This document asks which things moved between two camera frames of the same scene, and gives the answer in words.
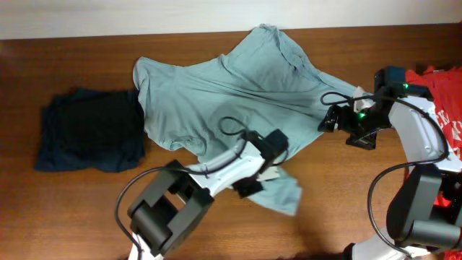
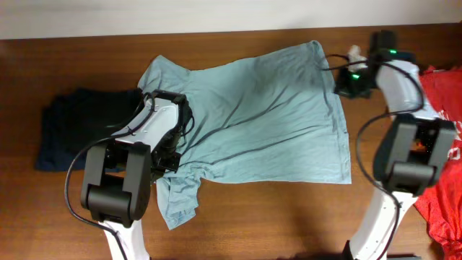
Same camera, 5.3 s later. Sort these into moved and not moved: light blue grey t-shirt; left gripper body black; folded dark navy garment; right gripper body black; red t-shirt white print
Moved: left gripper body black; right gripper body black; light blue grey t-shirt
Not moved: red t-shirt white print; folded dark navy garment
